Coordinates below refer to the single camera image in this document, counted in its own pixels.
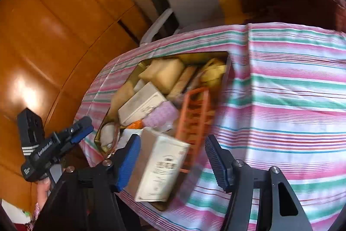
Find brown snack packet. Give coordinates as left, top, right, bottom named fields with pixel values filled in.
left=166, top=65, right=199, bottom=102

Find orange plastic rack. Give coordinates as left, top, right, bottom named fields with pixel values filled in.
left=174, top=87, right=211, bottom=173

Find eyeglasses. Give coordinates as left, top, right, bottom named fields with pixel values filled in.
left=102, top=123, right=122, bottom=160

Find person's left forearm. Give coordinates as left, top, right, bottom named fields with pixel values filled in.
left=24, top=202, right=41, bottom=231

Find dark red cloth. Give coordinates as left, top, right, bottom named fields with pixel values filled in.
left=239, top=0, right=346, bottom=31

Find white box with brown side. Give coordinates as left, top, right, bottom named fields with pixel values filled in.
left=134, top=127, right=191, bottom=203

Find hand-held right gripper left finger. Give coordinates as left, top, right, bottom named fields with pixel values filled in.
left=32, top=134, right=141, bottom=231

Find gold tin box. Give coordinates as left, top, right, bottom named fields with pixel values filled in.
left=93, top=51, right=233, bottom=211

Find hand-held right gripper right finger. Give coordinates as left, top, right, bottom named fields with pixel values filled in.
left=205, top=134, right=314, bottom=231

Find beige packet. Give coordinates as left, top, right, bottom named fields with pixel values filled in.
left=138, top=58, right=186, bottom=93

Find flat white box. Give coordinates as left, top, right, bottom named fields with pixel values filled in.
left=117, top=82, right=168, bottom=126

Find striped tablecloth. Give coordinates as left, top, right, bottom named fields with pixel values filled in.
left=81, top=23, right=346, bottom=231

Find person's left hand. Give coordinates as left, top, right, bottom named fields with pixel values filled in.
left=36, top=178, right=51, bottom=208

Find yellow soft toy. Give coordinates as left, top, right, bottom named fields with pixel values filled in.
left=200, top=58, right=227, bottom=88

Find pink plastic-wrapped packet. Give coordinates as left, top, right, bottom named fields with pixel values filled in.
left=143, top=101, right=179, bottom=129

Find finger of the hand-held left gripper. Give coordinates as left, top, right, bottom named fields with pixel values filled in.
left=60, top=137, right=82, bottom=156
left=61, top=116, right=94, bottom=139

